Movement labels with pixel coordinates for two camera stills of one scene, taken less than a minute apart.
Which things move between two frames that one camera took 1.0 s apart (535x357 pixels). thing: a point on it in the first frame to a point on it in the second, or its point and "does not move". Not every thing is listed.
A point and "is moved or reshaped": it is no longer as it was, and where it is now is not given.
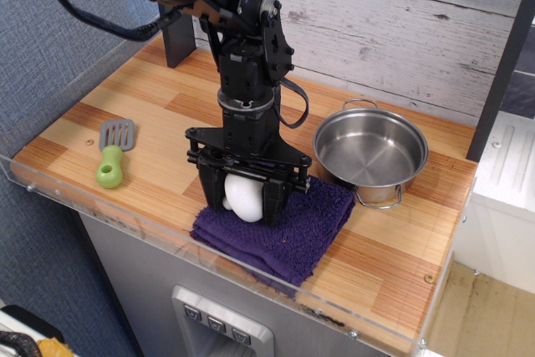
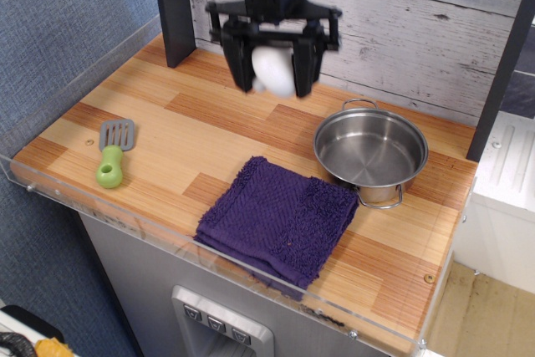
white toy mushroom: x=244 y=197 is moved or reshaped
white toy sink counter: x=497 y=236 does not move
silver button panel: x=207 y=328 does not move
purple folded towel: x=285 y=254 does not move
